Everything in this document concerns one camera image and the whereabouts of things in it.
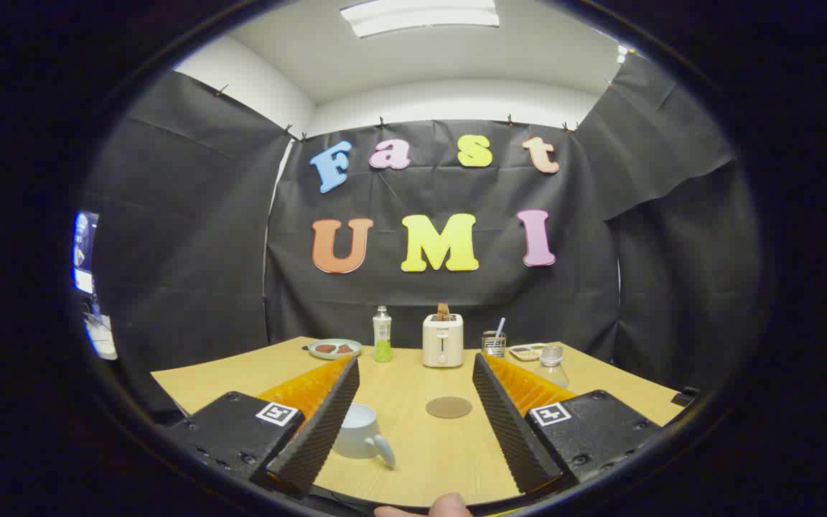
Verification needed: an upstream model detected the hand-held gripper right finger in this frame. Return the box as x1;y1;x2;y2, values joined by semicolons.
472;352;665;496

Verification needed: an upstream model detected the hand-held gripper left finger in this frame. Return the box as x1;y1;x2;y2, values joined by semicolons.
166;355;360;496

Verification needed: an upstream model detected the white cup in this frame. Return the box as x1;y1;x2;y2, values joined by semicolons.
332;403;397;469

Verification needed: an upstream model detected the brown round coaster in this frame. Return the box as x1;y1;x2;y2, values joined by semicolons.
426;396;473;419

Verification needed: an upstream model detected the clear juice bottle green label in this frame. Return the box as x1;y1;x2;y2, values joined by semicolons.
537;344;571;390

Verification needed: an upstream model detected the small white-capped green drink bottle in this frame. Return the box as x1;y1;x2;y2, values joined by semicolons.
373;305;393;363

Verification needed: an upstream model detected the pale green plate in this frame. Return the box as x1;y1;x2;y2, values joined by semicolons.
307;338;363;360

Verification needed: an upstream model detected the wooden table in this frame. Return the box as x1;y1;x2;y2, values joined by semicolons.
150;336;686;508

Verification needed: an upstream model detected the cream toaster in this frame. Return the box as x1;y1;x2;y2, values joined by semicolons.
422;313;464;369

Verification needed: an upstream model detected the white object beside monitor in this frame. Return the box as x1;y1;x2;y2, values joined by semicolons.
83;314;118;361

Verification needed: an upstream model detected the lit monitor screen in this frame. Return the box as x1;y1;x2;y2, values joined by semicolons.
72;210;100;295

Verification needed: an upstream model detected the ceiling light panel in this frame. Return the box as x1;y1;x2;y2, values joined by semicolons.
340;0;500;39

